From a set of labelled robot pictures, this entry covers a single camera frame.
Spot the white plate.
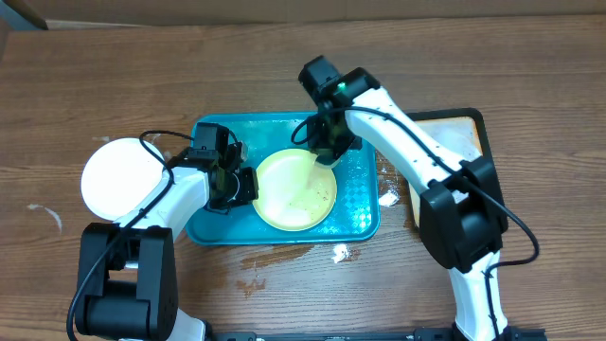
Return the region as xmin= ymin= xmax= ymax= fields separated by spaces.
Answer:
xmin=80 ymin=137 xmax=164 ymax=221

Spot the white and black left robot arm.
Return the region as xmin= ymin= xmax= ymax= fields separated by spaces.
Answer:
xmin=66 ymin=122 xmax=258 ymax=340

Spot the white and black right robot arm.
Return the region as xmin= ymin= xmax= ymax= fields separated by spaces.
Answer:
xmin=298 ymin=56 xmax=508 ymax=340

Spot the yellow-green plate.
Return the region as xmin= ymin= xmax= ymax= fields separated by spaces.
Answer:
xmin=253 ymin=149 xmax=337 ymax=232

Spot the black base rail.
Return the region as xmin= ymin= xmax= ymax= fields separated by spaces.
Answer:
xmin=207 ymin=326 xmax=548 ymax=341

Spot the green and yellow sponge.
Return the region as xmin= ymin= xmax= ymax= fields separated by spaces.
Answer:
xmin=312 ymin=149 xmax=340 ymax=170

